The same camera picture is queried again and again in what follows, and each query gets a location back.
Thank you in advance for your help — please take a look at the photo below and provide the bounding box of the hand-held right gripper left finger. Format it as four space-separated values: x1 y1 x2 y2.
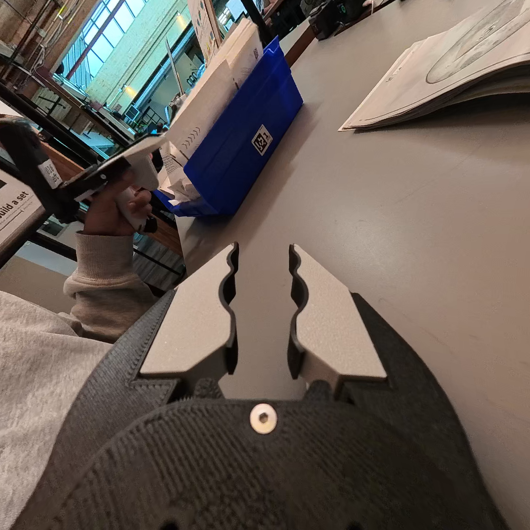
140 242 240 394

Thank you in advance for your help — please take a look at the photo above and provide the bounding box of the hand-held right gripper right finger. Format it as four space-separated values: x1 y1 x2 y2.
287 243 388 398

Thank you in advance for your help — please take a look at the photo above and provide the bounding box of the person's left forearm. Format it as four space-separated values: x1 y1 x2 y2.
62 232 160 345

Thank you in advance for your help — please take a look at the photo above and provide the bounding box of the printed poster board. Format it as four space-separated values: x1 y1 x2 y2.
186 0 222 54

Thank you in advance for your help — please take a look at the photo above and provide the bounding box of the black charger dock green light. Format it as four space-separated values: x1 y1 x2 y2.
331 0 366 24

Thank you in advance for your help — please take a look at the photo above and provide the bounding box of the blue plastic bin with tag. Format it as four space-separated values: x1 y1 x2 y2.
155 35 304 217

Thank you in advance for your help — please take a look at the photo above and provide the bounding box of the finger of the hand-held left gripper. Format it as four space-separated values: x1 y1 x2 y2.
97 133 171 171

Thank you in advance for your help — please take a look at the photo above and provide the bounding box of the lego instruction booklet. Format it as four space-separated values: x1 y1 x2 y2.
338 0 530 132

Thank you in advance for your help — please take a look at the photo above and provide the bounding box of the person's left hand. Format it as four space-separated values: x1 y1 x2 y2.
83 170 154 237

